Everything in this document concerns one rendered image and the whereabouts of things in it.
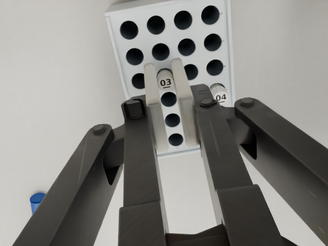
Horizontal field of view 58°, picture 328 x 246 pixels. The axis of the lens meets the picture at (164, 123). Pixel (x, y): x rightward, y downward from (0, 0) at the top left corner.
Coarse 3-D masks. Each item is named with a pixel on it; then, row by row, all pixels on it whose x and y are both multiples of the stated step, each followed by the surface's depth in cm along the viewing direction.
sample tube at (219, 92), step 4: (216, 84) 23; (220, 84) 23; (212, 88) 22; (216, 88) 22; (220, 88) 22; (224, 88) 22; (212, 92) 22; (216, 92) 22; (220, 92) 22; (224, 92) 22; (216, 96) 22; (220, 96) 22; (224, 96) 22; (228, 96) 22; (220, 100) 22; (224, 100) 22; (220, 104) 22
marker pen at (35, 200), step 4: (32, 196) 30; (36, 196) 30; (40, 196) 31; (32, 200) 30; (36, 200) 30; (40, 200) 30; (32, 204) 30; (36, 204) 30; (32, 208) 30; (36, 208) 30; (32, 212) 31
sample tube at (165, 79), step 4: (164, 68) 22; (160, 72) 22; (164, 72) 21; (168, 72) 21; (160, 76) 21; (164, 76) 21; (168, 76) 21; (172, 76) 21; (160, 80) 21; (164, 80) 21; (168, 80) 21; (172, 80) 21; (160, 84) 21; (164, 84) 21; (168, 84) 21; (172, 84) 21; (160, 88) 21; (164, 88) 21; (168, 88) 21
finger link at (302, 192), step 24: (264, 120) 12; (240, 144) 14; (264, 144) 12; (288, 144) 11; (312, 144) 10; (264, 168) 12; (288, 168) 11; (312, 168) 9; (288, 192) 11; (312, 192) 10; (312, 216) 10
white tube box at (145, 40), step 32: (160, 0) 20; (192, 0) 20; (224, 0) 20; (128, 32) 23; (160, 32) 21; (192, 32) 21; (224, 32) 21; (128, 64) 22; (160, 64) 22; (192, 64) 25; (224, 64) 22; (128, 96) 23; (160, 96) 23
